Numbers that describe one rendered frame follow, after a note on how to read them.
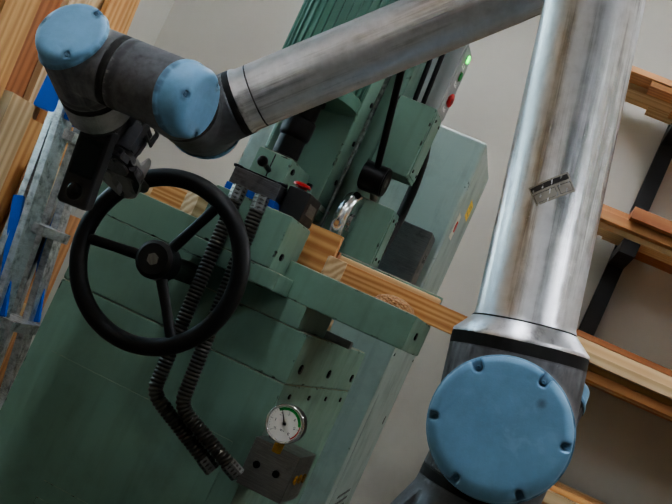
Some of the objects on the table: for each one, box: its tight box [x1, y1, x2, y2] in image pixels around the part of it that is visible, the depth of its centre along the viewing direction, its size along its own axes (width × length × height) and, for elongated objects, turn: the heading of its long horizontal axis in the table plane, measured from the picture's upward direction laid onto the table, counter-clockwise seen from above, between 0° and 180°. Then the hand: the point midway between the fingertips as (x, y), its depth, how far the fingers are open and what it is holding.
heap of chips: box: [375, 294, 414, 315], centre depth 180 cm, size 7×10×2 cm
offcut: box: [179, 191, 208, 218], centre depth 185 cm, size 4×3×4 cm
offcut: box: [321, 255, 348, 281], centre depth 178 cm, size 4×3×3 cm
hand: (125, 195), depth 159 cm, fingers closed
